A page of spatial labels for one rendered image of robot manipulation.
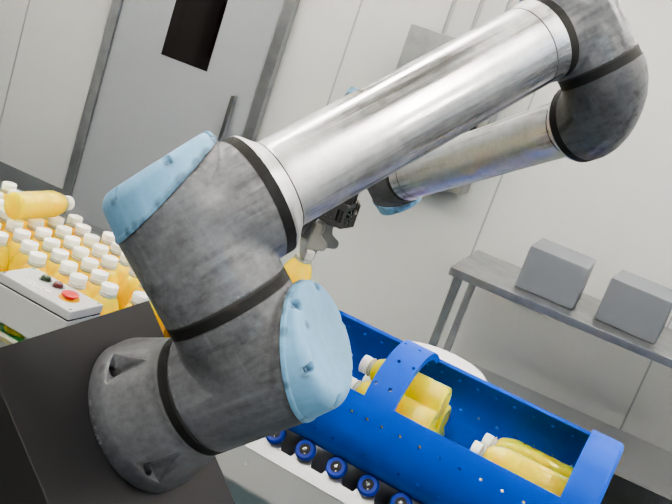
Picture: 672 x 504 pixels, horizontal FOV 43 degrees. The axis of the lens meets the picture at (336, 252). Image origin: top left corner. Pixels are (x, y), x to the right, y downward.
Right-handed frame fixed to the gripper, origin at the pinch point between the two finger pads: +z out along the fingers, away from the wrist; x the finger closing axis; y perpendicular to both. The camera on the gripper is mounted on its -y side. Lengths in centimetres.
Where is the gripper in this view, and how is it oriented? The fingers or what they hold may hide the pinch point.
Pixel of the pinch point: (305, 252)
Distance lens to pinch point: 185.8
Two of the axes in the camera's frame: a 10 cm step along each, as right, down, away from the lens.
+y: 8.5, 3.8, -3.5
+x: 4.1, -0.8, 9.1
